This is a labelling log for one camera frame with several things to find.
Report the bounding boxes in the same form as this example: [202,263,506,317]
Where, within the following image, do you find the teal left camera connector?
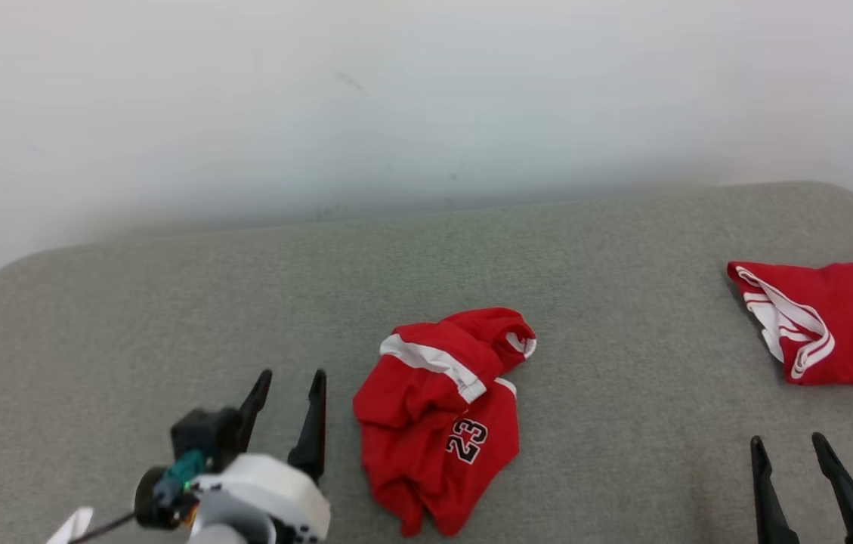
[168,451,206,486]

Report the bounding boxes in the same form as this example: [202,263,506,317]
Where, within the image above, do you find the red shorts white stripe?
[353,307,538,539]

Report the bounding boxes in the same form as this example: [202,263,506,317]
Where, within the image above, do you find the white left cable tag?
[47,507,95,544]

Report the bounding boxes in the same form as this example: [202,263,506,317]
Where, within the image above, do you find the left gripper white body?
[192,453,332,544]

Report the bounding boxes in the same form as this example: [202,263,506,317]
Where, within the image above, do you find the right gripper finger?
[811,432,853,530]
[749,436,802,544]

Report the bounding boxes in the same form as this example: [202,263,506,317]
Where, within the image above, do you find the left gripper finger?
[288,369,327,484]
[233,369,274,454]

